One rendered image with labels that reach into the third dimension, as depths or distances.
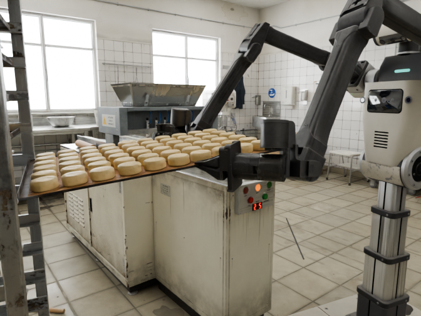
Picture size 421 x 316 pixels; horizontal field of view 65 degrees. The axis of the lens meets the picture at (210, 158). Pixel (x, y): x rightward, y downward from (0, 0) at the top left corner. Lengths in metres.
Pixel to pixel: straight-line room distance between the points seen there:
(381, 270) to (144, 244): 1.33
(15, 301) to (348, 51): 0.83
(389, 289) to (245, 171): 1.01
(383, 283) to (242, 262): 0.61
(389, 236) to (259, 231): 0.60
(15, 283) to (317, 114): 0.67
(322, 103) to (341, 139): 5.15
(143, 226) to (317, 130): 1.56
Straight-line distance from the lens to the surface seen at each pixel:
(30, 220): 1.14
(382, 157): 1.39
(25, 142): 1.09
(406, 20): 1.03
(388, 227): 1.47
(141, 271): 2.24
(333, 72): 0.81
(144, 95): 2.07
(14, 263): 0.70
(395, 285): 1.59
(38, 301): 1.25
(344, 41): 0.86
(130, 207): 2.05
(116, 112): 1.97
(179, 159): 0.75
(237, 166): 0.69
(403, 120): 1.34
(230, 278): 1.69
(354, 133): 5.80
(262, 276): 1.86
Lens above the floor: 1.22
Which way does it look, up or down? 10 degrees down
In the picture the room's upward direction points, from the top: straight up
